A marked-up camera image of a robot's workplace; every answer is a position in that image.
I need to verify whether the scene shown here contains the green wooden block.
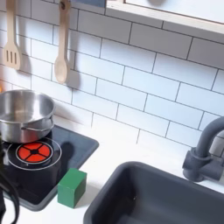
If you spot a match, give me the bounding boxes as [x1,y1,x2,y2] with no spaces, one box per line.
[57,167,88,209]

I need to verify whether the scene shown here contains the black stove top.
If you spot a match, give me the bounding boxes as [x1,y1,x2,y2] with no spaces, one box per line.
[0,124,101,213]

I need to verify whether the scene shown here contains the wooden spoon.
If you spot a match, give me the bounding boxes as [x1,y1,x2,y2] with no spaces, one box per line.
[53,0,72,85]

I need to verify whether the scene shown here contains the steel pot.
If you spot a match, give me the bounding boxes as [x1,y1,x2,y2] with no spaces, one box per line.
[0,89,57,144]

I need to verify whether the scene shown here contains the dark grey sink basin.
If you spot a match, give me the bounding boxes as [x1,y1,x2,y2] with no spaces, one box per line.
[82,160,224,224]

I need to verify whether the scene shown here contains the grey tap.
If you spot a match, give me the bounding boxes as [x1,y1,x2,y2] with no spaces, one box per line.
[181,115,224,184]

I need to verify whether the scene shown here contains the grey extractor hood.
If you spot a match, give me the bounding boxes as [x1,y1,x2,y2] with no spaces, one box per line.
[70,0,108,9]

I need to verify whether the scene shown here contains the wooden slotted spatula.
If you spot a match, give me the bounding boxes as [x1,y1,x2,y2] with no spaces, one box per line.
[2,0,23,71]

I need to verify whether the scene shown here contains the light wooden kitchen frame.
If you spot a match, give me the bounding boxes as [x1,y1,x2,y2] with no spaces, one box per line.
[104,0,224,35]

